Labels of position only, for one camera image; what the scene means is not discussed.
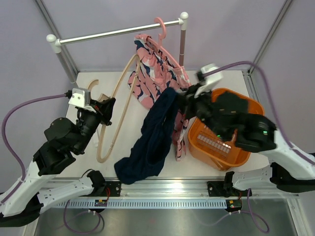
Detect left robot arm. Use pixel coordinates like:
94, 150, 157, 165
0, 98, 116, 227

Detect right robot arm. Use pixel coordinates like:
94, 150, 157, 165
178, 84, 315, 196

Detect pink plastic hanger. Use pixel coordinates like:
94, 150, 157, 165
145, 16, 185, 72

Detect aluminium rail with cable duct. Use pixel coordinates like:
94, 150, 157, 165
38, 178, 298, 212

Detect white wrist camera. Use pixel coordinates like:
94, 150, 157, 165
65, 88, 92, 111
194, 63, 223, 98

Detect navy blue shorts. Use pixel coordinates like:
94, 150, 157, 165
114, 88, 179, 185

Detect orange plastic basket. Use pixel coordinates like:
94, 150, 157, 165
188, 88, 264, 171

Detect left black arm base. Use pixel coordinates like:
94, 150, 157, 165
95, 180, 122, 197

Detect white clothes rack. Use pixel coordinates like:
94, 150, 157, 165
46, 12, 189, 83

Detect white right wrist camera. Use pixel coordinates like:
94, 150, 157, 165
194, 63, 223, 98

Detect beige wooden hanger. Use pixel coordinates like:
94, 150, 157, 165
88, 54, 142, 164

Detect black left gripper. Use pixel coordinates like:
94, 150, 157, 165
74, 97, 116, 153

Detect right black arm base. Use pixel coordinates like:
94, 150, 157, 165
207, 180, 239, 198

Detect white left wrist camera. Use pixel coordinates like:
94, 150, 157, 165
65, 88, 92, 111

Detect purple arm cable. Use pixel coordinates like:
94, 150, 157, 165
205, 60, 315, 165
0, 92, 73, 205

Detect pink shark print shorts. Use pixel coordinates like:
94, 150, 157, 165
127, 33, 192, 162

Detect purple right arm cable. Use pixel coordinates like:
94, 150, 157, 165
205, 60, 315, 165

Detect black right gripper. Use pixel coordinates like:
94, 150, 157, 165
173, 83, 228, 141

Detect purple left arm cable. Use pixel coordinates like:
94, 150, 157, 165
0, 92, 73, 205

